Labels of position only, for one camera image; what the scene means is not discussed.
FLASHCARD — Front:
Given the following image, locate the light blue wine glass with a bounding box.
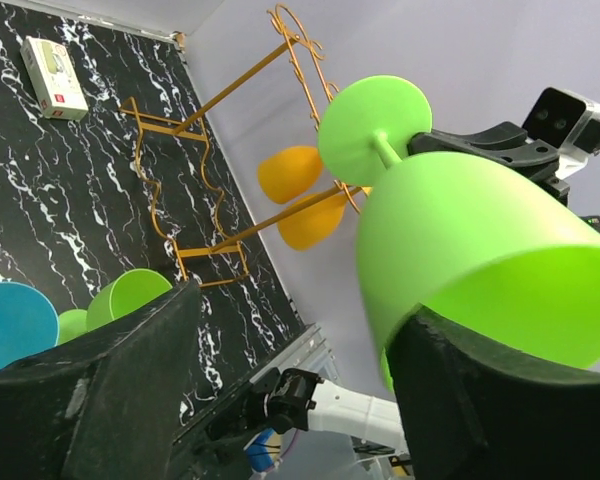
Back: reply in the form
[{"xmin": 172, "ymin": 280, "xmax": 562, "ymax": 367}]
[{"xmin": 0, "ymin": 282, "xmax": 59, "ymax": 369}]

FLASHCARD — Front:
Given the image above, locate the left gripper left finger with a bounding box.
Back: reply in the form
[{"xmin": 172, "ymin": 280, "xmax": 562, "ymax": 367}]
[{"xmin": 0, "ymin": 282, "xmax": 201, "ymax": 479}]

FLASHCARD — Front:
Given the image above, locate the gold wire glass rack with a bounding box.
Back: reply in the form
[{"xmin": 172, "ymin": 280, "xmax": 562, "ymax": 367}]
[{"xmin": 117, "ymin": 3, "xmax": 376, "ymax": 290}]

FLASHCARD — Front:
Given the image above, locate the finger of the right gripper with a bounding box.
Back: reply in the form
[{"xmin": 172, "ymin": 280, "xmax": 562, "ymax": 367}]
[{"xmin": 407, "ymin": 121, "xmax": 560, "ymax": 175}]

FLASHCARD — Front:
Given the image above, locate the pale green wine glass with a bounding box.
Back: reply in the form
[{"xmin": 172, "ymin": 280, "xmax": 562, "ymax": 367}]
[{"xmin": 317, "ymin": 75, "xmax": 600, "ymax": 385}]

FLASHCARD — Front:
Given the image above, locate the yellow wine glass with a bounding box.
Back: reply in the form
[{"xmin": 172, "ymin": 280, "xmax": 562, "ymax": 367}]
[
  {"xmin": 277, "ymin": 187, "xmax": 372, "ymax": 251},
  {"xmin": 257, "ymin": 145, "xmax": 323, "ymax": 204}
]

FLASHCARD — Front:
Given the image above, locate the small white box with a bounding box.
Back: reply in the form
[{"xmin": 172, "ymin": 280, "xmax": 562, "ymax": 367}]
[{"xmin": 20, "ymin": 36, "xmax": 89, "ymax": 121}]

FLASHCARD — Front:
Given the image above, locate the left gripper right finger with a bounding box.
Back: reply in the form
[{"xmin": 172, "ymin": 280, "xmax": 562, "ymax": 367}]
[{"xmin": 386, "ymin": 307, "xmax": 600, "ymax": 479}]

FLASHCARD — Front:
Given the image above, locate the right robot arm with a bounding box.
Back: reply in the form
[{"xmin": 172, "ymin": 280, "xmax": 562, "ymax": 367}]
[{"xmin": 179, "ymin": 122, "xmax": 559, "ymax": 461}]

